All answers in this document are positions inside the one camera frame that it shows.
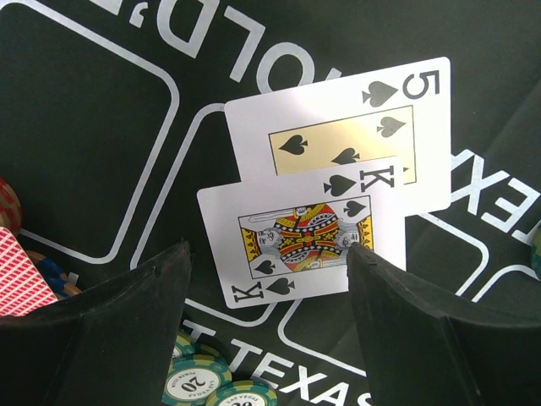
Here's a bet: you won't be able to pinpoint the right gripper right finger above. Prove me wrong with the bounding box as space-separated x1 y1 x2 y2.
347 244 540 405

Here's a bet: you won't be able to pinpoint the king of spades card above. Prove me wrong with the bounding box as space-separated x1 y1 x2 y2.
197 157 406 309

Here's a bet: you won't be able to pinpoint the red chip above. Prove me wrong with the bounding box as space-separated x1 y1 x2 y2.
0 178 22 236

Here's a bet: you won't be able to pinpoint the black poker table mat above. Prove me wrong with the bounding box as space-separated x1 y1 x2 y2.
1 1 540 405

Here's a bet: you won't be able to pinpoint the green chip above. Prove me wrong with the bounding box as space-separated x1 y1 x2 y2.
531 225 541 280

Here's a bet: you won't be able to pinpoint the spread green chips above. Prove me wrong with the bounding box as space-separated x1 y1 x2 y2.
161 330 278 406

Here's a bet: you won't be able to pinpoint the spread blue white chips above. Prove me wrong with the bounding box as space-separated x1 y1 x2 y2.
26 250 82 299

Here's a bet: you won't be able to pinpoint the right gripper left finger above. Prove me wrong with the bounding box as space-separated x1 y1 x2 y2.
1 242 192 405

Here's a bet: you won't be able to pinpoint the red cards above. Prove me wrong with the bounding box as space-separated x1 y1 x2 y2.
0 227 57 316

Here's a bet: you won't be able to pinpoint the five of spades card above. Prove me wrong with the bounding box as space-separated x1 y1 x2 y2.
224 57 451 216

